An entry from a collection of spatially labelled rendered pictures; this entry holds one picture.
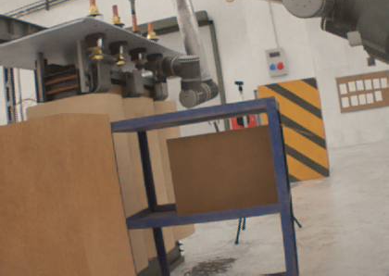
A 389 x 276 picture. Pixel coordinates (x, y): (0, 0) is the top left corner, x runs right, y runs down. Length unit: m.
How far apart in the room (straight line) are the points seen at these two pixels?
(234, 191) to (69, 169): 0.70
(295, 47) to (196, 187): 5.89
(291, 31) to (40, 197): 6.52
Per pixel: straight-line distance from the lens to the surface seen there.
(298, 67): 7.55
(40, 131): 1.41
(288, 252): 1.78
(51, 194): 1.40
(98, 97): 2.31
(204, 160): 1.83
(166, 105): 3.15
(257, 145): 1.81
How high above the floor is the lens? 0.79
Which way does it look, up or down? 2 degrees up
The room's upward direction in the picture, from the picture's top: 8 degrees counter-clockwise
